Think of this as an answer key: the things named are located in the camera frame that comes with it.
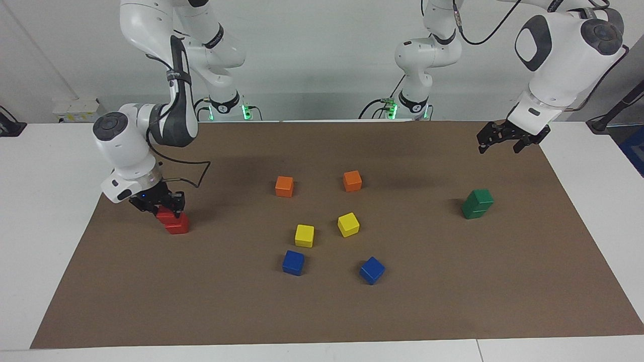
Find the white power strip box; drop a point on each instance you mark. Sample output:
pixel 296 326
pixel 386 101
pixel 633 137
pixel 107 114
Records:
pixel 75 109

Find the green cube stack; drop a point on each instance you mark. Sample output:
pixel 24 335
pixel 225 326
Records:
pixel 480 197

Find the blue wooden cube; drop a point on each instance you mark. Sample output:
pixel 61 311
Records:
pixel 293 262
pixel 372 270

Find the orange wooden cube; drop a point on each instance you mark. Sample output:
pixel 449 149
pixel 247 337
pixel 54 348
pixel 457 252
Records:
pixel 352 181
pixel 284 186

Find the blue crate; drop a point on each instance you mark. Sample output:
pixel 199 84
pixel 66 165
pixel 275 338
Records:
pixel 635 151

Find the brown table mat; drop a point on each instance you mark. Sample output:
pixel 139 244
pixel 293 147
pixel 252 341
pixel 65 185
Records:
pixel 352 311

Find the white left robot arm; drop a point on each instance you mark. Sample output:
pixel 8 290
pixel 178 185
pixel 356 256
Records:
pixel 558 60

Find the yellow wooden cube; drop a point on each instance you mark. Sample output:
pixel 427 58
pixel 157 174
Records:
pixel 304 236
pixel 348 224

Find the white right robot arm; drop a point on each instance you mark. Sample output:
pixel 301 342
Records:
pixel 126 146

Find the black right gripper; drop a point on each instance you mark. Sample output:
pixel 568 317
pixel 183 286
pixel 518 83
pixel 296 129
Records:
pixel 153 196

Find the black device on table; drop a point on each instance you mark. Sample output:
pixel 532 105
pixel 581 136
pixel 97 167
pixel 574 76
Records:
pixel 10 126

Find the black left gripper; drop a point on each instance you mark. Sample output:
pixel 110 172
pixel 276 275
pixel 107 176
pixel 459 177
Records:
pixel 515 129

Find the black stand with pole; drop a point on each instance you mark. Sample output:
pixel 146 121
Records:
pixel 611 114

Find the green wooden cube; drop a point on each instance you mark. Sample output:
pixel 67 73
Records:
pixel 473 212

